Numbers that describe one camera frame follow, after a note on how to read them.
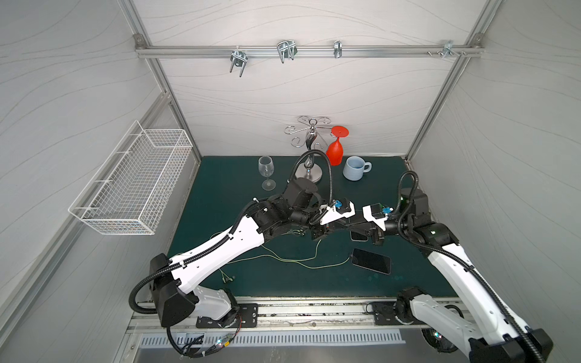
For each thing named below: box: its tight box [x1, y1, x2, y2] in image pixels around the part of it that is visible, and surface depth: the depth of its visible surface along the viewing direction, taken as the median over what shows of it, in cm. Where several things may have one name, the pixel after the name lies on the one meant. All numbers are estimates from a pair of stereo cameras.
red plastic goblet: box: [326, 125, 350, 166], surface depth 98 cm
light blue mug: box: [342, 155, 373, 181], surface depth 112 cm
